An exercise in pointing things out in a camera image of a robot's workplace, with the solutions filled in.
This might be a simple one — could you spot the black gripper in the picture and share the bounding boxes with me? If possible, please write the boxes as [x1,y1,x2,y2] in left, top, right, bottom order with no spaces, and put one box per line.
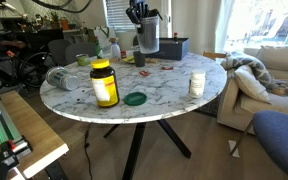
[129,0,151,35]

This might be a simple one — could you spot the black plastic utensil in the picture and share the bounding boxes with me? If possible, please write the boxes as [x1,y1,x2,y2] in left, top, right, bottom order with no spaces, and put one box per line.
[125,6,138,24]
[149,8,164,21]

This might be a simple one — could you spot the transparent plastic cup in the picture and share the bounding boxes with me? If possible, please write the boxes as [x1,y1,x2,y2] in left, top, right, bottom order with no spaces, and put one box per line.
[136,15,161,55]

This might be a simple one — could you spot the white window blinds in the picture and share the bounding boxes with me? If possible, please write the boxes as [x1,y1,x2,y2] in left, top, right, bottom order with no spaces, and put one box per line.
[104,0,137,33]

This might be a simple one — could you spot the dark drinking glass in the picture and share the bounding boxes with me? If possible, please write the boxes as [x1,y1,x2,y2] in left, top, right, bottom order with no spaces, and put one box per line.
[133,50,146,68]

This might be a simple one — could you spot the navy blue box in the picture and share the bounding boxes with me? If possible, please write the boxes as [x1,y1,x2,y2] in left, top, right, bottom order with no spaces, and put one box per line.
[157,37,190,62]

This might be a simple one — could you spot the green glass bottle red cap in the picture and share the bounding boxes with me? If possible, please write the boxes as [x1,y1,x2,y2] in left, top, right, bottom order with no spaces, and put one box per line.
[94,35,104,59]

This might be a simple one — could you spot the grey upholstered chair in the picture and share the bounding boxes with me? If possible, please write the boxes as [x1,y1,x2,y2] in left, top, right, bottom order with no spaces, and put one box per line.
[47,39,72,66]
[64,42,98,65]

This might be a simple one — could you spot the yellow-lidded vitamin bottle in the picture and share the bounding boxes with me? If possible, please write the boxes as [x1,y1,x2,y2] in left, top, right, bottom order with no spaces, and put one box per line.
[89,58,121,108]

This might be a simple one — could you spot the green round lid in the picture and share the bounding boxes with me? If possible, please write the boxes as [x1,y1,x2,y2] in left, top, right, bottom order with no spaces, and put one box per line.
[123,91,148,107]

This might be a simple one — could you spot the cream curtain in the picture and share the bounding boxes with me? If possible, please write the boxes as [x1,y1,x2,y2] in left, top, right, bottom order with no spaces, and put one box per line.
[213,0,237,54]

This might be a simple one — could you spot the white pill bottle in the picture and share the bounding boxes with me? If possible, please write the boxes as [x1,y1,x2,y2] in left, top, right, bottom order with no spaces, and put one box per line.
[188,69,207,99]

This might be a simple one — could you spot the silver can with blue stripes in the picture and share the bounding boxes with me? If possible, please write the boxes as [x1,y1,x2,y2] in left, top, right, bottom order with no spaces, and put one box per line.
[45,66,80,92]

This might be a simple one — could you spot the grey patterned blanket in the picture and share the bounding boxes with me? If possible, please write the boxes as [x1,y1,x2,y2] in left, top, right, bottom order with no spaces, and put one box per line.
[221,50,288,98]

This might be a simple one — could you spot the black bicycle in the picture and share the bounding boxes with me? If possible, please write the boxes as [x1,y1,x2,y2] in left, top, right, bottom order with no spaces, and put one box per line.
[0,29,53,89]

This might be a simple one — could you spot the white throw pillow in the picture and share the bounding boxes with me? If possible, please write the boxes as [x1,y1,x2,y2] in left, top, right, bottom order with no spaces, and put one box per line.
[234,64,272,104]

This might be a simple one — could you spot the black table base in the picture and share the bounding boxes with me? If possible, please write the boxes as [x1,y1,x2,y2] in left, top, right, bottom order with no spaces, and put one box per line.
[103,119,192,180]

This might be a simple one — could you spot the light wooden bench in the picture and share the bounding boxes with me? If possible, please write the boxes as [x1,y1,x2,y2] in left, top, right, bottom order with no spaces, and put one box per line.
[0,89,70,180]

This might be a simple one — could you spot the cream sofa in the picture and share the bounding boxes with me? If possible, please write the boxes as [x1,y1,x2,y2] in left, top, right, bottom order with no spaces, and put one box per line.
[217,44,288,134]

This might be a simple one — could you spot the blue cushion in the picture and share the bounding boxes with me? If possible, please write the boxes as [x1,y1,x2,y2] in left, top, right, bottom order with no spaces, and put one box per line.
[252,110,288,180]

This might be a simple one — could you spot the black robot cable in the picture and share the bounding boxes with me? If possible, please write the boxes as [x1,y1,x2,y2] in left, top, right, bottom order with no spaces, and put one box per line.
[30,0,93,14]

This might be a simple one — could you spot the black floor cable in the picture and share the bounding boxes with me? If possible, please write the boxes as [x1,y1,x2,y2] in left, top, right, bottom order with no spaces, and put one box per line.
[83,123,95,180]

